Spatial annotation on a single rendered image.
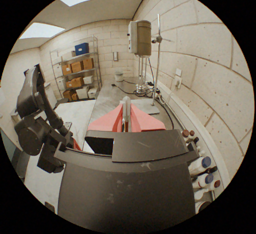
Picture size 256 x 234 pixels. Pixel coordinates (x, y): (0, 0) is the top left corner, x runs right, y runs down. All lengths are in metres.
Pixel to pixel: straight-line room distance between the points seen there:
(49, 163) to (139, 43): 0.57
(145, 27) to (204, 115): 0.58
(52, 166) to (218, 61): 0.66
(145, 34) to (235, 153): 0.73
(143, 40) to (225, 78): 0.46
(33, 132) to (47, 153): 0.05
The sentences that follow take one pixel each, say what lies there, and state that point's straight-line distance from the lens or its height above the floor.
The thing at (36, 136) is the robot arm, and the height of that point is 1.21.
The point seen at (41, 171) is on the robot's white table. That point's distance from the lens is 0.65.
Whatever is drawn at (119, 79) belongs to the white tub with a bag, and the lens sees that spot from 1.19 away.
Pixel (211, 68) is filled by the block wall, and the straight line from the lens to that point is 0.51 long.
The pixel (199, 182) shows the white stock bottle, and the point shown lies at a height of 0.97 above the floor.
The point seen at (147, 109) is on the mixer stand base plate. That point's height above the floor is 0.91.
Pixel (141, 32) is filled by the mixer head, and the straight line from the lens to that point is 0.51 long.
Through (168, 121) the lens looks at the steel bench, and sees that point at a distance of 0.60.
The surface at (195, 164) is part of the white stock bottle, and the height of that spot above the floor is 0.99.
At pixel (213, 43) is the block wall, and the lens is 0.54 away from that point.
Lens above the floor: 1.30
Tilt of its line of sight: 37 degrees down
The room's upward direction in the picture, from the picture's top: 1 degrees counter-clockwise
